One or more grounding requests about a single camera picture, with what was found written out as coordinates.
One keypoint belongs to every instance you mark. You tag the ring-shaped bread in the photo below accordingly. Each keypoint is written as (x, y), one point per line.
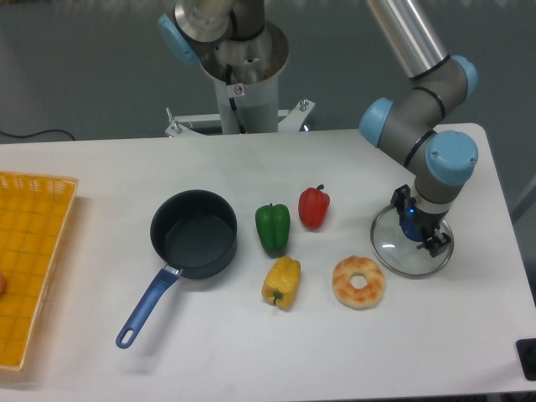
(358, 283)

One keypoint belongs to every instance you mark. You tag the red bell pepper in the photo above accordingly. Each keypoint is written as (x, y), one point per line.
(313, 205)

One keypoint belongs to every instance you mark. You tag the green bell pepper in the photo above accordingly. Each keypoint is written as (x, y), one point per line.
(273, 227)

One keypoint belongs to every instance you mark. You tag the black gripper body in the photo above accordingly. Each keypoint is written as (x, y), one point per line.
(416, 224)

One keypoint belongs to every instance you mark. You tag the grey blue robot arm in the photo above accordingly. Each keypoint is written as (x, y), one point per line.
(441, 162)

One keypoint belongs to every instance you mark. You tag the grey table leg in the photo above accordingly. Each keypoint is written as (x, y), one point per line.
(524, 202)

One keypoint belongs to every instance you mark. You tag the black object at table corner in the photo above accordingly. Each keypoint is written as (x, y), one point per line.
(527, 355)

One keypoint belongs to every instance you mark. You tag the yellow bell pepper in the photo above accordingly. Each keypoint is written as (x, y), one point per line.
(281, 283)

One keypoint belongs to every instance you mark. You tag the round glass lid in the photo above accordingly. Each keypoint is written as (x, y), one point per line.
(398, 253)

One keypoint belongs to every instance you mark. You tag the dark saucepan blue handle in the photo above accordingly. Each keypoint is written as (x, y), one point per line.
(195, 234)

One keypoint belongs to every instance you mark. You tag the yellow plastic basket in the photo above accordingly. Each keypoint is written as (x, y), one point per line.
(34, 210)

